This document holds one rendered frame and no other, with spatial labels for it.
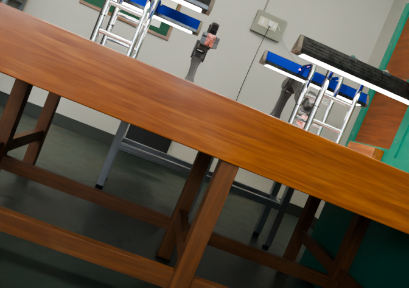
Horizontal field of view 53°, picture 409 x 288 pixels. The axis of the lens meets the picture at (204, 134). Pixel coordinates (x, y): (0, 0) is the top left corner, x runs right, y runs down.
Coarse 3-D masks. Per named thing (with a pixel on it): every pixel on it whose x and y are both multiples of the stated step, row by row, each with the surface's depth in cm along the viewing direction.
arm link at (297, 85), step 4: (288, 76) 258; (284, 80) 262; (288, 80) 256; (292, 80) 254; (296, 80) 250; (284, 84) 260; (292, 84) 253; (296, 84) 248; (300, 84) 248; (296, 88) 245; (300, 88) 242; (296, 92) 241; (300, 92) 238
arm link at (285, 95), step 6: (288, 84) 259; (282, 90) 262; (288, 90) 261; (282, 96) 261; (288, 96) 261; (276, 102) 266; (282, 102) 262; (276, 108) 263; (282, 108) 264; (270, 114) 266; (276, 114) 264
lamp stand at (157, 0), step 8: (120, 0) 187; (160, 0) 194; (152, 8) 189; (112, 16) 188; (120, 16) 188; (128, 16) 188; (152, 16) 189; (112, 24) 188; (144, 24) 189; (144, 32) 189; (104, 40) 188; (112, 40) 189; (136, 48) 190; (136, 56) 190
